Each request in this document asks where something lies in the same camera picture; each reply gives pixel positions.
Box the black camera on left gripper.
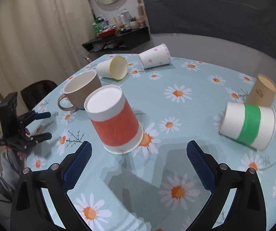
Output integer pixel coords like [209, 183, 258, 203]
[0, 92, 18, 140]

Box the green bottle on shelf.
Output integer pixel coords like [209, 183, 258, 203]
[94, 16, 106, 35]

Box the person's left hand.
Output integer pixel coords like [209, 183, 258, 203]
[6, 127, 31, 161]

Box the daisy patterned blue tablecloth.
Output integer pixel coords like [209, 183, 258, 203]
[26, 54, 276, 230]

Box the black wall shelf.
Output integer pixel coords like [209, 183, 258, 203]
[82, 27, 151, 53]

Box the wooden hanging brush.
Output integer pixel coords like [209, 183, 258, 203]
[137, 0, 145, 18]

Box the red banded paper cup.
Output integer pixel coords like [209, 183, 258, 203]
[84, 85, 144, 155]

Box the white spray bottle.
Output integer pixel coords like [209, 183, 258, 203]
[121, 8, 131, 25]

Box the green banded paper cup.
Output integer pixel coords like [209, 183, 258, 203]
[220, 102, 276, 151]

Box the dark grey hanging cloth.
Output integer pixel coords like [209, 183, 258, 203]
[143, 0, 276, 60]

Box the small potted plant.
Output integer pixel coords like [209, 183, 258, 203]
[130, 17, 139, 29]

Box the heart patterned paper cup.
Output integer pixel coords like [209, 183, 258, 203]
[139, 43, 171, 69]

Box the brown kraft paper cup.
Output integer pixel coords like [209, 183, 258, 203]
[245, 74, 276, 107]

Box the transparent chair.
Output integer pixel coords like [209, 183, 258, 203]
[80, 54, 92, 67]

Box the brown ceramic mug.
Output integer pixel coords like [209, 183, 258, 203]
[57, 70, 102, 111]

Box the red bowl on shelf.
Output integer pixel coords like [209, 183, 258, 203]
[98, 28, 116, 39]

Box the beige curtain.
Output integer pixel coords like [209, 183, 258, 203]
[0, 0, 98, 174]

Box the yellow rimmed paper cup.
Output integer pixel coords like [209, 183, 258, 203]
[96, 56, 128, 80]

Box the dark chair back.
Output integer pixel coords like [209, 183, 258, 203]
[20, 80, 57, 110]

